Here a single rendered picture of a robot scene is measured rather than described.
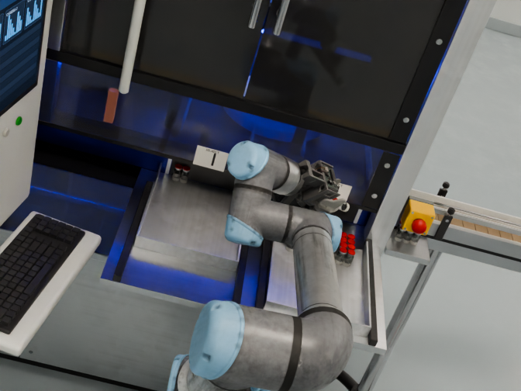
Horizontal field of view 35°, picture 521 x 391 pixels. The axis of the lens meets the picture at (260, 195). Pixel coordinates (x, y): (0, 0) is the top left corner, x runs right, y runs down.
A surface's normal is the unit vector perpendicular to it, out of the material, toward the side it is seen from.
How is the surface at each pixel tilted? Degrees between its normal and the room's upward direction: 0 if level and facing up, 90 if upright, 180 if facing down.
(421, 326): 0
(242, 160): 63
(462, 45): 90
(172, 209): 0
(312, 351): 35
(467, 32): 90
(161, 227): 0
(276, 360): 56
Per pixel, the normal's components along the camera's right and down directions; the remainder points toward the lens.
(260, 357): 0.14, 0.00
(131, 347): -0.07, 0.56
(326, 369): 0.62, 0.22
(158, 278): 0.25, -0.79
